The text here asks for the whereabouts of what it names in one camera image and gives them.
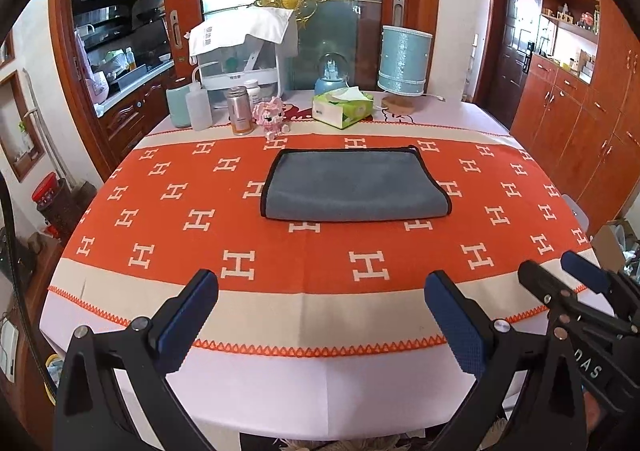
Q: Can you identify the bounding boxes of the metallic canister with orange label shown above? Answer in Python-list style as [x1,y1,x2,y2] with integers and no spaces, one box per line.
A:
[226,86,252,136]

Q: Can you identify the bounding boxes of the white countertop appliance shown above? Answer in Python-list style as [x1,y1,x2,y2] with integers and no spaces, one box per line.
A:
[196,38,292,108]

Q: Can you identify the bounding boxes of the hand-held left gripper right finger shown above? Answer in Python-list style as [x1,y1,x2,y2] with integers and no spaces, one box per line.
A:
[424,270,587,451]

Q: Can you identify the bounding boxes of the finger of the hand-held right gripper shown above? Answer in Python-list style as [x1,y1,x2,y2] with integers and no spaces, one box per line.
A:
[561,251,640,317]
[517,260,632,338]

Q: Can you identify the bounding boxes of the red-brown wooden cabinet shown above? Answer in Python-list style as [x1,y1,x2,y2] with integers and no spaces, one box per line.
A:
[510,0,640,234]

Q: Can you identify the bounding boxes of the white rice cooker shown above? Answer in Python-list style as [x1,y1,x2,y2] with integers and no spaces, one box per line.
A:
[81,71,109,105]

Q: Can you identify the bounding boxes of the pale green cup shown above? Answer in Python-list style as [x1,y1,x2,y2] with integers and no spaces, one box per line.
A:
[165,81,193,129]

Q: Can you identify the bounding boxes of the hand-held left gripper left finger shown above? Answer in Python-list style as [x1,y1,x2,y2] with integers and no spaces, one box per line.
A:
[52,269,221,451]

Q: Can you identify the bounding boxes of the pink block toy figure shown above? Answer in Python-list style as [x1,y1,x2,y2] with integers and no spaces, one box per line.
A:
[251,99,291,141]

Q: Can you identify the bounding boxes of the white cloth cover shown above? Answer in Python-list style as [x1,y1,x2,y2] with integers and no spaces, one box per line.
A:
[188,7,297,58]

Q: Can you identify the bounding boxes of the cardboard box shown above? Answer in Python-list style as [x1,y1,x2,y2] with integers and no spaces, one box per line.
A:
[590,220,640,273]

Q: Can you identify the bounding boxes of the blue cylindrical lamp shade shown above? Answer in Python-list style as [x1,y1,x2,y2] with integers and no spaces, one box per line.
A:
[377,24,433,96]

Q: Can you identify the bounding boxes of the grey towel with black edge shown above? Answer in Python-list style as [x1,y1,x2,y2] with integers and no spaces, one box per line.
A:
[260,145,452,222]

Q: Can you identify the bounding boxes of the jar with red lid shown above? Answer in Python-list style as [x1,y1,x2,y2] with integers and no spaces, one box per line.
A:
[31,172,77,238]

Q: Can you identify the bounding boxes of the clear squeeze bottle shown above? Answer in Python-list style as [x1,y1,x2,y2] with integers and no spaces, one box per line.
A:
[184,66,214,130]

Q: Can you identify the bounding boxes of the orange patterned blanket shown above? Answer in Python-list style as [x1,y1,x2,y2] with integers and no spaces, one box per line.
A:
[47,120,598,358]

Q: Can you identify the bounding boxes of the orange patterned tablecloth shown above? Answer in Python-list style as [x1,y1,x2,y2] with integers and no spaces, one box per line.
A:
[39,90,601,438]

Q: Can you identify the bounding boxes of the glass snow globe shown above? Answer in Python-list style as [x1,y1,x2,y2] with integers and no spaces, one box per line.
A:
[320,52,350,82]

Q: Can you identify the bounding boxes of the dark wooden entrance door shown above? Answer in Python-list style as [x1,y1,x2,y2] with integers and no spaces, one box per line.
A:
[499,0,544,101]

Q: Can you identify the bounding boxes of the green tissue box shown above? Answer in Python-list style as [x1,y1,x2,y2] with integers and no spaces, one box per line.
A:
[312,86,375,128]

